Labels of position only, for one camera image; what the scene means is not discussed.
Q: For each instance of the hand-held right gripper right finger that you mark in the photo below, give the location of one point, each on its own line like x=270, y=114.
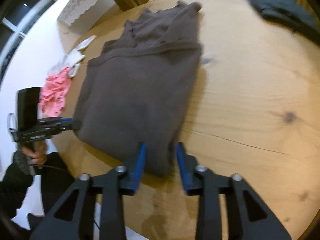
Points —
x=181, y=165

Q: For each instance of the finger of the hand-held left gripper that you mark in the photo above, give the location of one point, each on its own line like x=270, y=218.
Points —
x=73, y=126
x=66, y=122

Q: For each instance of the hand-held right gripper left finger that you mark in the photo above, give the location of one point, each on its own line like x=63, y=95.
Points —
x=140, y=165

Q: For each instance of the brown sweater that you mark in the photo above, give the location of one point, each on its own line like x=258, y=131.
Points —
x=140, y=87

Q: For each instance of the person's left forearm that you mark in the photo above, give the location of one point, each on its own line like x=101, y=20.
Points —
x=13, y=190

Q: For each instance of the person's left hand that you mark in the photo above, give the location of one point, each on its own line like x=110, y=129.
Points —
x=37, y=156

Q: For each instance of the pink garment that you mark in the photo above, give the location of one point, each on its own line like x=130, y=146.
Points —
x=55, y=92

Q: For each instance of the white garment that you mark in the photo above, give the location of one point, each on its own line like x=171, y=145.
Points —
x=75, y=57

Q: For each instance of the person's black pants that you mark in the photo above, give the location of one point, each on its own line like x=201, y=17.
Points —
x=55, y=190

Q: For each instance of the window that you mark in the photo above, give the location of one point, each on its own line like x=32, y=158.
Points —
x=22, y=12

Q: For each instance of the white lace cloth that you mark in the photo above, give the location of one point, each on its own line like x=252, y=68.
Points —
x=85, y=2

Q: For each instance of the dark teal folded garment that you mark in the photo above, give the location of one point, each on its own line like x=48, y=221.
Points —
x=277, y=7

